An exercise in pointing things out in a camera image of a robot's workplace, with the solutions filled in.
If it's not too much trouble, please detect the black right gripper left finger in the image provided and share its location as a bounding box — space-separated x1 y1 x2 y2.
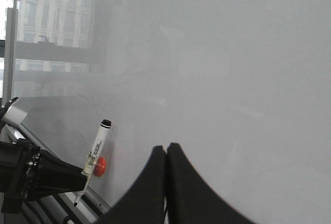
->
96 146 166 223

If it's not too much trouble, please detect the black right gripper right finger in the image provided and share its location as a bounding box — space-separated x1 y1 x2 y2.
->
167 143 253 223

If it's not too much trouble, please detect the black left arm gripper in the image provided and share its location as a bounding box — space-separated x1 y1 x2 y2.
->
1 141 87 214

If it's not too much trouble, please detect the white black whiteboard marker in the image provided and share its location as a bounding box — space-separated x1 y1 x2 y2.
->
73 119 112 206

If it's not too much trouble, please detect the red round magnet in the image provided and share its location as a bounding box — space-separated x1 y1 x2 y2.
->
94 157 107 177

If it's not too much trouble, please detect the white whiteboard with aluminium tray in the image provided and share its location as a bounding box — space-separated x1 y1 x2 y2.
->
2 0 330 223

